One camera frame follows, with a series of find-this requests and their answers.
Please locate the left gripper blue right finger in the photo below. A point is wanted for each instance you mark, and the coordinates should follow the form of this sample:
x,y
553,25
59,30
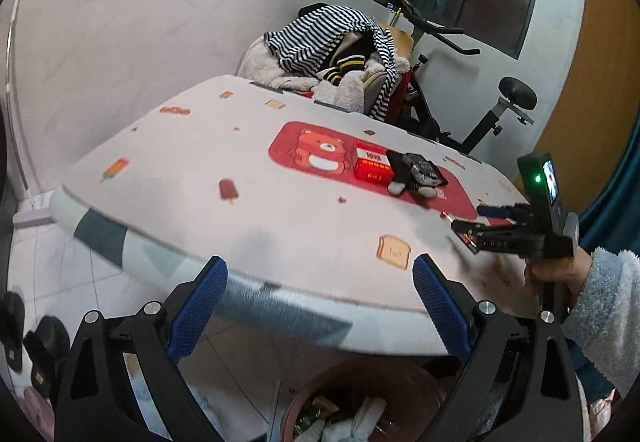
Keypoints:
x,y
444,302

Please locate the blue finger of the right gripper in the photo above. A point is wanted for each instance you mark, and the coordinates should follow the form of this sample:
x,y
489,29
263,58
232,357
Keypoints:
x,y
494,211
468,228

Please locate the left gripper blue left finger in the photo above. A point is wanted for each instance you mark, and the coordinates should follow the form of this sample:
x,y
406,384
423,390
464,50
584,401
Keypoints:
x,y
190,307

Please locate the red snack wrapper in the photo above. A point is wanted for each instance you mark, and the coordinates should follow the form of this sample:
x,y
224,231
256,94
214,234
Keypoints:
x,y
472,243

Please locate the red cigarette box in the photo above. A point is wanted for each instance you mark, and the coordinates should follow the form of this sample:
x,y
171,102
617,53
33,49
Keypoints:
x,y
371,164

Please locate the white fluffy sock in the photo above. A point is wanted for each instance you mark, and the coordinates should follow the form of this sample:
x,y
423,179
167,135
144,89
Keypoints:
x,y
356,429

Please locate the brown round trash bin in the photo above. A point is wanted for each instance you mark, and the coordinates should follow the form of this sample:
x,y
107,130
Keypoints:
x,y
413,398

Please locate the person's right hand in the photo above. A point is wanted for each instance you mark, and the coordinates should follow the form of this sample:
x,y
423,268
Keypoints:
x,y
571,272

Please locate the blue curtain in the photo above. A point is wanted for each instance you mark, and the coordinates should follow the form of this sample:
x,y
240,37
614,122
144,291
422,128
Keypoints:
x,y
612,221

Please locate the black exercise bike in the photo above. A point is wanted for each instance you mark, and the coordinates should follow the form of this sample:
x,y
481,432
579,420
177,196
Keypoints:
x,y
442,83

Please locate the pink cartoon table mat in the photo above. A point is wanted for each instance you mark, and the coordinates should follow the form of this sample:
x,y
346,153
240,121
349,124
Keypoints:
x,y
264,180

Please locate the folding table with patterned cover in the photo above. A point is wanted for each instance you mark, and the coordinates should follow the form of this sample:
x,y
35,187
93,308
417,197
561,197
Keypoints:
x,y
331,323

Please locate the black slipper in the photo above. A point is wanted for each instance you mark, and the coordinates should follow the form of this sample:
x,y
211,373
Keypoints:
x,y
12,320
47,347

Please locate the wooden chair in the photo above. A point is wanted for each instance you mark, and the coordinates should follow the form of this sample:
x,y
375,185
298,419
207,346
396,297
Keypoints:
x,y
403,42

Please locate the striped black white shirt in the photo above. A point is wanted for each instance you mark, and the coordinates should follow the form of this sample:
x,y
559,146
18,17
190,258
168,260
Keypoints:
x,y
307,45

